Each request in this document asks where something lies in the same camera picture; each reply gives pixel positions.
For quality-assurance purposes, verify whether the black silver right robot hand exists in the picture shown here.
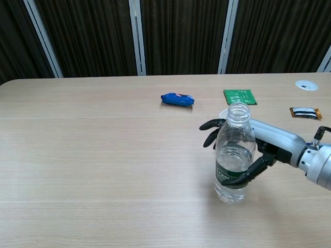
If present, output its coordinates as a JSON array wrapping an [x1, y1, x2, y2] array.
[[199, 118, 307, 187]]

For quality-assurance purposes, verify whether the transparent plastic water bottle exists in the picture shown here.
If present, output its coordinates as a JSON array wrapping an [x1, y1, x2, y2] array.
[[214, 102, 257, 205]]

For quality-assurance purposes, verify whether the orange black snack bar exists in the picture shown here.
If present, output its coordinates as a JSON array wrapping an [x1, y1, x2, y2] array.
[[289, 106, 323, 120]]

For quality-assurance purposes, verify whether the green square sachet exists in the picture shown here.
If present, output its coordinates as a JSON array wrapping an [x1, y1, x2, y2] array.
[[223, 88, 259, 106]]

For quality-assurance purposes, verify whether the black folding screen panel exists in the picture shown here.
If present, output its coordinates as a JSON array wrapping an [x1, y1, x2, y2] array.
[[218, 0, 331, 75], [129, 0, 238, 76], [0, 0, 64, 85], [24, 0, 147, 78], [317, 47, 331, 73]]

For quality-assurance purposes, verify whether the blue snack packet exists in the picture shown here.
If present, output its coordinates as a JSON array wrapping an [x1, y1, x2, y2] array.
[[160, 92, 195, 108]]

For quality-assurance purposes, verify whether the white round cable grommet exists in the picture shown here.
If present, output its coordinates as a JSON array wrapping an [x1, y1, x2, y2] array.
[[295, 80, 319, 91]]

